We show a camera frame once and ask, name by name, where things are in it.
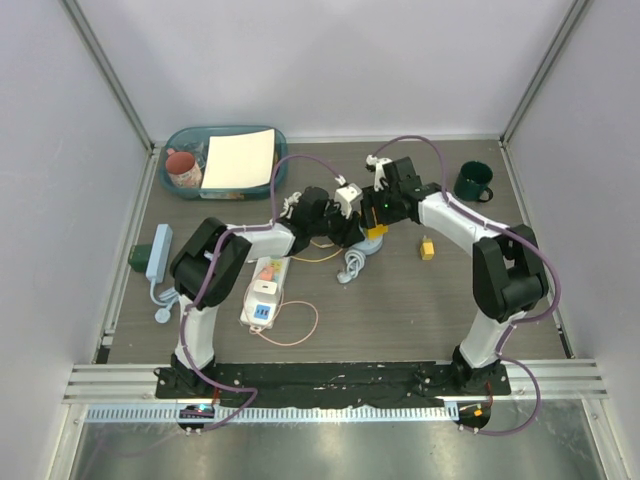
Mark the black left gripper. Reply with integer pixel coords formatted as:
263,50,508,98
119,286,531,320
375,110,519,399
309,201,364,250

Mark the yellow cube socket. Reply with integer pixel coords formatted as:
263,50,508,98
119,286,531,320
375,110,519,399
364,224,389,240

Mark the pale yellow USB charger plug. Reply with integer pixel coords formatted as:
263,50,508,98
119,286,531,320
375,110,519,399
419,237,435,261

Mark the light blue round socket base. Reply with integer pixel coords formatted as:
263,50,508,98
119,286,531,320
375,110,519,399
352,236,384,256

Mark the pink plug adapter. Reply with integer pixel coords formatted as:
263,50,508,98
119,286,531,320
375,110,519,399
258,263,280,283

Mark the white charger block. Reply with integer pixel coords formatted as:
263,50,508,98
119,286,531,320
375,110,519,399
252,279,279,303

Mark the white power strip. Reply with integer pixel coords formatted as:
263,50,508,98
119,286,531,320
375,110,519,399
239,257,290,330

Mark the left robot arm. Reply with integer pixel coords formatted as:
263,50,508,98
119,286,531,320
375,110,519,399
170,183,364,399

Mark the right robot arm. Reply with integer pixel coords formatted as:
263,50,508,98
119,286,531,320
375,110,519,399
361,155,549,395

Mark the dark green mug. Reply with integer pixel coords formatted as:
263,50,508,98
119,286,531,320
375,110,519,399
454,161,494,203

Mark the white paper sheet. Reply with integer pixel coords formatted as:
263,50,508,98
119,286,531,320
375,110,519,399
201,129,276,190

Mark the teal plastic basin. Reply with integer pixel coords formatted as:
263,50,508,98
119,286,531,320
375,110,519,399
158,125,289,200

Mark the red patterned cup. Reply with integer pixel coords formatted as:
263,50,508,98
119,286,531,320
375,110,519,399
165,148,203,189

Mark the light blue power strip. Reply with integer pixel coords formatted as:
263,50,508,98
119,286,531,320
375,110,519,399
145,224,173,283

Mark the dark green box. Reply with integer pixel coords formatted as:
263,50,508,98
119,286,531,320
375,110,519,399
128,244,152,273

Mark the white cable with plug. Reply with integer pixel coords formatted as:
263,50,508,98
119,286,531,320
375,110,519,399
278,192,303,219

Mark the yellow thin cable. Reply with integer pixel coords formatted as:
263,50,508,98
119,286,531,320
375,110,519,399
292,239,346,263

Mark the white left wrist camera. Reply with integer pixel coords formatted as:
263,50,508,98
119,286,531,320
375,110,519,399
333,175,362,219

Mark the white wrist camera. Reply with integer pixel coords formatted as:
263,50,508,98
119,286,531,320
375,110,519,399
333,175,362,219
366,154,393,192

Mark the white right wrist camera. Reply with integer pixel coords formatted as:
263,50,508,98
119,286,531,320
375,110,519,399
366,154,393,192

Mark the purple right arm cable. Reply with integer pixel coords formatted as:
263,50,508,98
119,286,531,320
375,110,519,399
372,134,562,436

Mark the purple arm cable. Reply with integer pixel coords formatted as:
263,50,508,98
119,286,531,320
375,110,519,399
180,153,347,434
372,134,562,436

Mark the light blue coiled cable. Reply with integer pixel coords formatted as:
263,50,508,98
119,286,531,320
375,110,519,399
335,248,370,285

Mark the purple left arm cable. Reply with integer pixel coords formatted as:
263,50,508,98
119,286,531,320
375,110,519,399
180,153,347,434

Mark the pink thin cable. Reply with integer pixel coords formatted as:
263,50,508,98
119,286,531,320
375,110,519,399
242,289,320,347

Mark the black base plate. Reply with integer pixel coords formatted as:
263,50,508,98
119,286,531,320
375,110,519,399
154,361,511,409

